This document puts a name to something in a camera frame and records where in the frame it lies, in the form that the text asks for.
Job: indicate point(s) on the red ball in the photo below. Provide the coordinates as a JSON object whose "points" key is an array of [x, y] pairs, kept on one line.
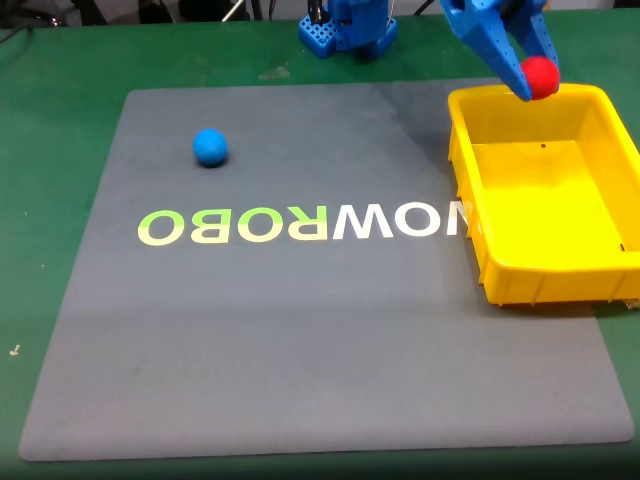
{"points": [[541, 77]]}

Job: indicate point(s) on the yellow plastic bin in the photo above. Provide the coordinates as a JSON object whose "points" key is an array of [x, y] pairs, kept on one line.
{"points": [[545, 200]]}

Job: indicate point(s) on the blue ball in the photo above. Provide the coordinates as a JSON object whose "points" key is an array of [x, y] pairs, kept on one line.
{"points": [[210, 147]]}

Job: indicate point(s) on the white rod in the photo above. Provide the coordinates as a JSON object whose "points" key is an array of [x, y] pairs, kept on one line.
{"points": [[233, 10]]}

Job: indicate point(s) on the grey mat with lettering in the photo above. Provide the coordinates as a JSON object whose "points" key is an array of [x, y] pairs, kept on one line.
{"points": [[320, 325]]}

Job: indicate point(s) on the small white paper scrap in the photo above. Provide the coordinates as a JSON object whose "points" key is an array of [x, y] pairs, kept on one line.
{"points": [[14, 350]]}

